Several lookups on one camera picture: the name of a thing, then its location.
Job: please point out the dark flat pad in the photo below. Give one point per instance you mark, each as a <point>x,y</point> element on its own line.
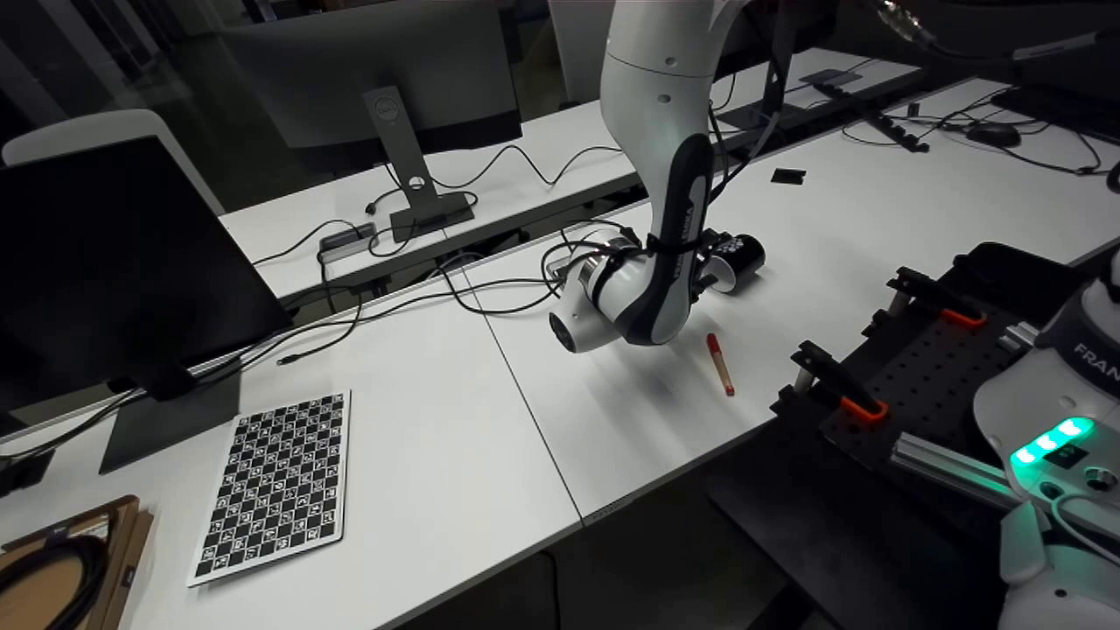
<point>832,77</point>

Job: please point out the monitor on silver stand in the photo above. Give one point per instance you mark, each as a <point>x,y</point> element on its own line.
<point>387,71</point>

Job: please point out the grey monitor back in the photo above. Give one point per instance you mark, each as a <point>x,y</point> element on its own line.
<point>578,41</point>

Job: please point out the black and white calibration board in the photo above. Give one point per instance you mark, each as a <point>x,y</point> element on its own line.
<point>275,483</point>

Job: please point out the aluminium profile rail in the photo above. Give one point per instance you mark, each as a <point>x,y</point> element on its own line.
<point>949,463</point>

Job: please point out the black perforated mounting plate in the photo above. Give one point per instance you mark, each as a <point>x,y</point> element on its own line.
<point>921,372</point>

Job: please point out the dark docking box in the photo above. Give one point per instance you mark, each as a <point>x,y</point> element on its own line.
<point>349,244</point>

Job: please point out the brown cardboard box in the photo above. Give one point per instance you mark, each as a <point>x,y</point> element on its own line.
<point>116,547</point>

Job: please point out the black monitor with flat base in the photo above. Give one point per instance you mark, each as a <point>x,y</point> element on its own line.
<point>107,266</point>

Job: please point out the small black square tag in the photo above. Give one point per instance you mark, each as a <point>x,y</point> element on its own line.
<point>788,176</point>

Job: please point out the black power adapter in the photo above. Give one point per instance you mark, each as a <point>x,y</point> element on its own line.
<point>993,133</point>

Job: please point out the brown marker with red cap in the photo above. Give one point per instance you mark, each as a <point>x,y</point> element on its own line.
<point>721,367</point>

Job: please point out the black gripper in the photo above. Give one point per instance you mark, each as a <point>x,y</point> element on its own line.
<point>711,266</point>

